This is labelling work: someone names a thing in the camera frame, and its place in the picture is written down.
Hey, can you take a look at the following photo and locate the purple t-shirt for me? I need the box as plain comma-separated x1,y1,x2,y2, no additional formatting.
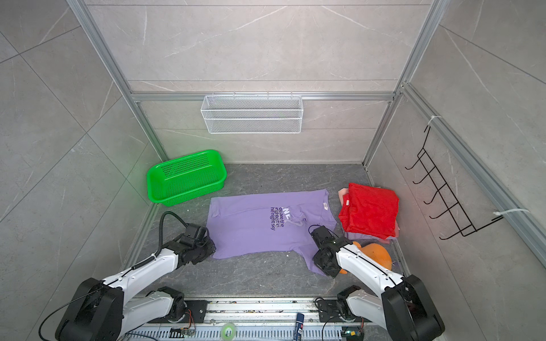
206,189,337,275

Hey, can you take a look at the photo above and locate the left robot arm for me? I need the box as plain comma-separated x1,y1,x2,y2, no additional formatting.
55,236,216,340

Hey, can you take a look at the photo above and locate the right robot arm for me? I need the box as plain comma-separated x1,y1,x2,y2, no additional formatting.
313,238,445,340

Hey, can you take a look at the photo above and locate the orange plush toy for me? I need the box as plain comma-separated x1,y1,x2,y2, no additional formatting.
334,242,392,276

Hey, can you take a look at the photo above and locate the red folded t-shirt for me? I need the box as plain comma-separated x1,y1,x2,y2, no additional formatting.
338,183,400,239

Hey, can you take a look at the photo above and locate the blue spray can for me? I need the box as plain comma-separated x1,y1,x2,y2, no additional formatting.
293,313,305,341

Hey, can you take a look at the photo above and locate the pink folded t-shirt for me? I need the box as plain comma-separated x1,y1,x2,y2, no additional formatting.
338,188,348,205

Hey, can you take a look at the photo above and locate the green plastic basket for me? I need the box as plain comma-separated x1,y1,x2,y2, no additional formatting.
146,150,227,207

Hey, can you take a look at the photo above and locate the green circuit board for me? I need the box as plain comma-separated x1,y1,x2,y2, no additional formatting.
341,327,365,341

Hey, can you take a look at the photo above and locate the green tape roll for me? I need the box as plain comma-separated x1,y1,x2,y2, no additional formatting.
220,323,237,341

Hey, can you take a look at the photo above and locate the small electronics board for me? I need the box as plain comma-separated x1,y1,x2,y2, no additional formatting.
169,327,196,339

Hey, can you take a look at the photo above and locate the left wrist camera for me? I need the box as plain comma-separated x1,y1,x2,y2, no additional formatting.
181,224,208,247

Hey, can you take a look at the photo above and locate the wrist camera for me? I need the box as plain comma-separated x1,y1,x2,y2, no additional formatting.
181,224,208,247
310,226,336,249

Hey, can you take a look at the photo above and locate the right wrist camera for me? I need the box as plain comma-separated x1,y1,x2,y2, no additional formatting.
310,226,336,249

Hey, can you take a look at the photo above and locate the black corrugated cable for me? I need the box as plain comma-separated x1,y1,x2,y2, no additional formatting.
156,210,189,257

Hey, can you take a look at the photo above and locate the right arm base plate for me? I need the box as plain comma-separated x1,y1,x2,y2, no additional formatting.
314,297,355,323

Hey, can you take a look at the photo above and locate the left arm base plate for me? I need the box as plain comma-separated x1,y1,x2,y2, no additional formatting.
149,300,208,324

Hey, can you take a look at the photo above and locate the white wire mesh shelf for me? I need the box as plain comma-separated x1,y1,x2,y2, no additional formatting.
200,95,304,134

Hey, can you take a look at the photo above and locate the black wire hook rack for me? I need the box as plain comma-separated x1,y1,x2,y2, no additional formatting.
405,126,503,241

